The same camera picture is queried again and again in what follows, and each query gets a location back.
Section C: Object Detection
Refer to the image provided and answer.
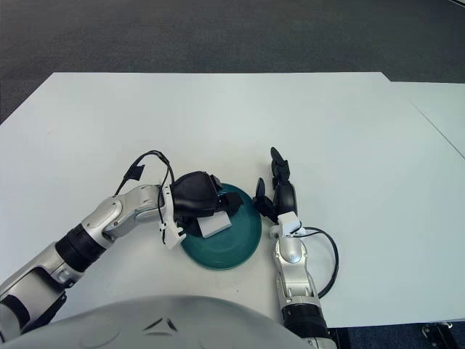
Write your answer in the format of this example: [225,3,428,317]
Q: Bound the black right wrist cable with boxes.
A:
[290,227,339,300]

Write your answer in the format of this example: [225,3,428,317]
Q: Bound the grey robot torso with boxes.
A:
[0,294,306,349]

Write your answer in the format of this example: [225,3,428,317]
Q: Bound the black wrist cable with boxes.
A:
[115,151,175,243]
[290,227,339,300]

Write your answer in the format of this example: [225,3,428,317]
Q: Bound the white charger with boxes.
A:
[195,212,233,239]

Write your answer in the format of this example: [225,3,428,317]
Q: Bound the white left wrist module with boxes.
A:
[158,185,186,251]

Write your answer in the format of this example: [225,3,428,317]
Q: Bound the green ridged plate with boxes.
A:
[180,182,262,270]

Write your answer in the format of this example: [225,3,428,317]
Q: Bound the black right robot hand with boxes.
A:
[253,146,299,223]

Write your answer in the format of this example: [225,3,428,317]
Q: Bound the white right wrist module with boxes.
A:
[277,212,302,236]

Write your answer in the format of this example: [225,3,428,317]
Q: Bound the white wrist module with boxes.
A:
[277,212,302,236]
[158,185,186,251]

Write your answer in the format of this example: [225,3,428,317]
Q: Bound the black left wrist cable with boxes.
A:
[115,151,175,243]

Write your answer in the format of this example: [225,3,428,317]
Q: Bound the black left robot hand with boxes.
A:
[170,170,243,228]

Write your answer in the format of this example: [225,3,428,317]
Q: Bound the black metal table foot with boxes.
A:
[421,321,454,349]

